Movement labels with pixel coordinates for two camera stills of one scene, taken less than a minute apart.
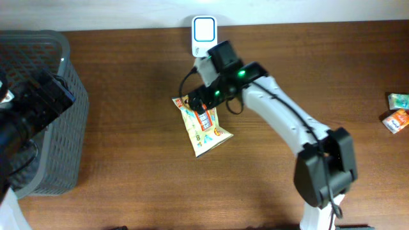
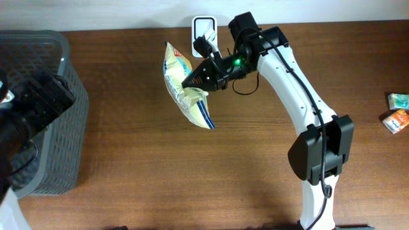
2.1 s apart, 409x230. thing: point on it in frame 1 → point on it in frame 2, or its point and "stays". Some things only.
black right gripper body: (214, 94) → (233, 66)
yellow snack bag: (202, 130) → (192, 101)
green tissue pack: (396, 101) stays
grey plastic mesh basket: (55, 170) stays
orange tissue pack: (397, 121) stays
